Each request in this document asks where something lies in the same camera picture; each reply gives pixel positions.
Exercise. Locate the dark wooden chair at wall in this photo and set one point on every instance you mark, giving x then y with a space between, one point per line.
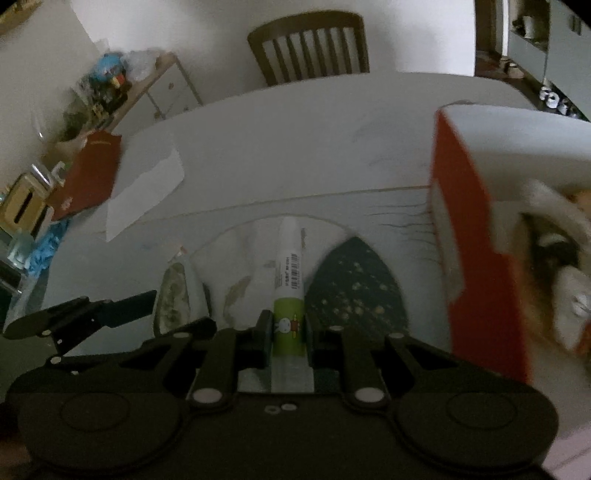
310 45

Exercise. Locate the dark green patterned placemat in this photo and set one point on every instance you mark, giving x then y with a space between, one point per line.
353 287

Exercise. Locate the black snack packet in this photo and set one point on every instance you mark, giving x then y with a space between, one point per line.
550 247

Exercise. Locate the green white tube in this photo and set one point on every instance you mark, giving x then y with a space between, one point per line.
290 371

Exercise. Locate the white drawer cabinet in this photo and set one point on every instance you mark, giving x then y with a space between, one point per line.
165 93

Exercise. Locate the red booklet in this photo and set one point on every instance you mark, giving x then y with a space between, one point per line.
90 179

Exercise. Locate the white paper sheet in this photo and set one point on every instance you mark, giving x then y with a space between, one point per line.
146 192

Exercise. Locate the red cardboard box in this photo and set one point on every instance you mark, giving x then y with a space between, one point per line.
490 165

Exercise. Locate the yellow tissue box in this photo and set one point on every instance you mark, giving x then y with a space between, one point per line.
24 207

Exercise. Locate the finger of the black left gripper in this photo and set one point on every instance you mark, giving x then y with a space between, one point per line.
70 323

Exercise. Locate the grey wall cabinet unit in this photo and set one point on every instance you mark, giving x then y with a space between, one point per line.
550 41

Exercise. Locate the white tooth shaped item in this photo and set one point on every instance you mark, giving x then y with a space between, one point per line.
571 308

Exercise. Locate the blue globe toy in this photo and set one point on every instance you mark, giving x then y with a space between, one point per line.
108 71

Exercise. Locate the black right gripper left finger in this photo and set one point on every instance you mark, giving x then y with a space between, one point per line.
238 350

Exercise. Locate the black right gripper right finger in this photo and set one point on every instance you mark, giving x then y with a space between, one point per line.
333 347

